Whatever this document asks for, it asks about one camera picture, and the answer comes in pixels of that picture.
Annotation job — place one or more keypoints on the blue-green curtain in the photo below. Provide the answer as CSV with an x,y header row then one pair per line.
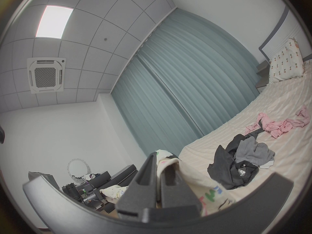
x,y
182,82

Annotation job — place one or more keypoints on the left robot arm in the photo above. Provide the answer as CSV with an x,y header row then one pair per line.
x,y
72,190

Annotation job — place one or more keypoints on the dark grey dressing table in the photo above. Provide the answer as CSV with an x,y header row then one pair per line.
x,y
103,177

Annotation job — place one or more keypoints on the pink garment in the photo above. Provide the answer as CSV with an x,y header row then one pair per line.
x,y
275,128

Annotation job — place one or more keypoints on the white printed pillow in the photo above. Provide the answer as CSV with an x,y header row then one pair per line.
x,y
285,62

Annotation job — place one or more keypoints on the grey garment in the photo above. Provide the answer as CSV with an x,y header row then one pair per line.
x,y
253,152

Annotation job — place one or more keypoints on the ceiling air conditioner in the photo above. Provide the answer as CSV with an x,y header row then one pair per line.
x,y
46,75

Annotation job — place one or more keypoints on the white printed pyjama top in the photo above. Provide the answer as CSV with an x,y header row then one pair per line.
x,y
190,177

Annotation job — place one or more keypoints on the bed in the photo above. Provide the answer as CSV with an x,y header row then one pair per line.
x,y
268,99

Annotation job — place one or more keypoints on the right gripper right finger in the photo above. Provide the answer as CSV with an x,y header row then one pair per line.
x,y
185,199

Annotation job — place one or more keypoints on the ceiling light panel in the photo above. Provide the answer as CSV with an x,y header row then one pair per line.
x,y
54,21

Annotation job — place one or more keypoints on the black garment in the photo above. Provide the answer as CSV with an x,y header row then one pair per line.
x,y
221,164

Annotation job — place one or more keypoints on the grey bedside table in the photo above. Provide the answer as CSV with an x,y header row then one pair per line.
x,y
262,68

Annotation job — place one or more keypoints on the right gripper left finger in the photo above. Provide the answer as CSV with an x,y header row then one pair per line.
x,y
129,199

